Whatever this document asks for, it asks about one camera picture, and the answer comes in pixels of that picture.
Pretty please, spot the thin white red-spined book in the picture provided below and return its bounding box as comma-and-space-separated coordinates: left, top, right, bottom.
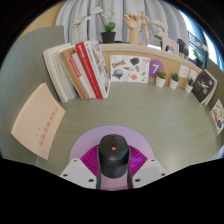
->
69, 54, 97, 100

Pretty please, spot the purple round number sign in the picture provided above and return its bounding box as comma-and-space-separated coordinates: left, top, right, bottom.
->
148, 59, 165, 79

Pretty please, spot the pink wooden horse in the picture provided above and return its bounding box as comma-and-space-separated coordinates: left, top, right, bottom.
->
157, 30, 179, 56

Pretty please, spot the white sticker sheet card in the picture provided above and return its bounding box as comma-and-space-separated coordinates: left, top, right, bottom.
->
109, 54, 151, 84

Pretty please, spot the wooden hand model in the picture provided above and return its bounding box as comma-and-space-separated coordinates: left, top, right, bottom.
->
123, 11, 142, 46

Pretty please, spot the white wall socket plate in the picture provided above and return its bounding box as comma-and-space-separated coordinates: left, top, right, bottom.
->
178, 64, 190, 80
188, 68, 199, 82

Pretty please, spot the red-spined photo-cover book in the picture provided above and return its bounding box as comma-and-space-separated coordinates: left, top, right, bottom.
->
75, 40, 112, 100

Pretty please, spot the small plant in white pot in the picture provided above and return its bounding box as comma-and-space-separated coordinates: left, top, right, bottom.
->
168, 72, 180, 90
155, 70, 167, 89
184, 77, 195, 94

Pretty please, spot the black computer mouse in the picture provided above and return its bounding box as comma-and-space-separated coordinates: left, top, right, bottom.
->
97, 133, 131, 179

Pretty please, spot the colourful sticker card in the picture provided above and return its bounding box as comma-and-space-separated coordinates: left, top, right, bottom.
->
209, 98, 224, 135

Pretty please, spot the white orchid behind horses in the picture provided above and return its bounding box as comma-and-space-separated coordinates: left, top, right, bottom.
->
151, 19, 169, 51

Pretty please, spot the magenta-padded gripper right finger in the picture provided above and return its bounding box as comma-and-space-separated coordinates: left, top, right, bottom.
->
126, 143, 169, 190

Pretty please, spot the beige booklet with red print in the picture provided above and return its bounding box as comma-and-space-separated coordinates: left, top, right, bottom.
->
10, 82, 67, 161

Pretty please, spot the thick white book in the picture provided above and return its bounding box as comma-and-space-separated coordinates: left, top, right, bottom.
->
42, 43, 78, 104

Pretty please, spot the green desk partition panel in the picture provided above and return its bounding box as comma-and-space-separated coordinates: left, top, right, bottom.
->
203, 58, 224, 108
0, 25, 66, 166

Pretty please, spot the brown-covered book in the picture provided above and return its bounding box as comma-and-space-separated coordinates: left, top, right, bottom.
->
59, 46, 92, 101

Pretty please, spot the black wooden horse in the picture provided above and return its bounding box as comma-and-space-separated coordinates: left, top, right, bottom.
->
176, 38, 190, 59

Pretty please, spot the black-covered book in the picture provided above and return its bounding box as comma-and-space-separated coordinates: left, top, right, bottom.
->
191, 69, 216, 104

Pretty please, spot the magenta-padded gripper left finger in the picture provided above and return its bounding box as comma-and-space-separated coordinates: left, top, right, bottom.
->
59, 143, 102, 190

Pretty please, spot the grey pleated curtain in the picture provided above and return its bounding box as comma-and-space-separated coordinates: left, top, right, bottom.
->
54, 0, 188, 46

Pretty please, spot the large glass window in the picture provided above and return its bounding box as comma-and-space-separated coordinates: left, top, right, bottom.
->
179, 9, 224, 64

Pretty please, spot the white orchid in black pot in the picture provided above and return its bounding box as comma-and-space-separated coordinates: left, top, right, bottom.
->
73, 6, 117, 45
192, 41, 209, 69

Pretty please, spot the purple mouse pad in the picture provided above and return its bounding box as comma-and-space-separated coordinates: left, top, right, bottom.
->
68, 125, 155, 192

